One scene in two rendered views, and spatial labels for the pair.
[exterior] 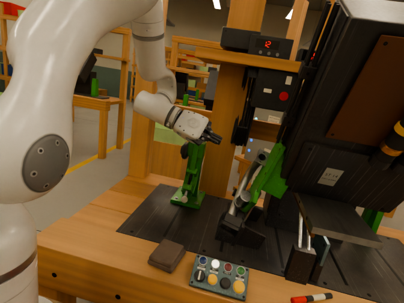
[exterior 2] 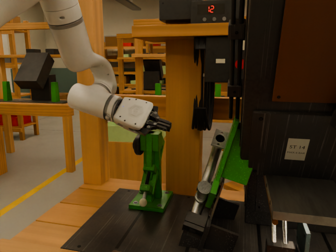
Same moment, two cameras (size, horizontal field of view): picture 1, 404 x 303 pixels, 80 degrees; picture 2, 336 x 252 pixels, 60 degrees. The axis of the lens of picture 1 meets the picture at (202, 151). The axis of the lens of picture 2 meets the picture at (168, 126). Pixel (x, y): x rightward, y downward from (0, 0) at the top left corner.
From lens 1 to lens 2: 0.15 m
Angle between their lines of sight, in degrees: 7
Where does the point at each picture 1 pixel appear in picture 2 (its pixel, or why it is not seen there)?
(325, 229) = (288, 212)
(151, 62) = (73, 51)
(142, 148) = (95, 150)
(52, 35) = not seen: outside the picture
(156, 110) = (91, 102)
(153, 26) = (65, 12)
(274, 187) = (236, 172)
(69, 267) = not seen: outside the picture
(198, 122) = (141, 109)
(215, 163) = (180, 155)
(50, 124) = not seen: outside the picture
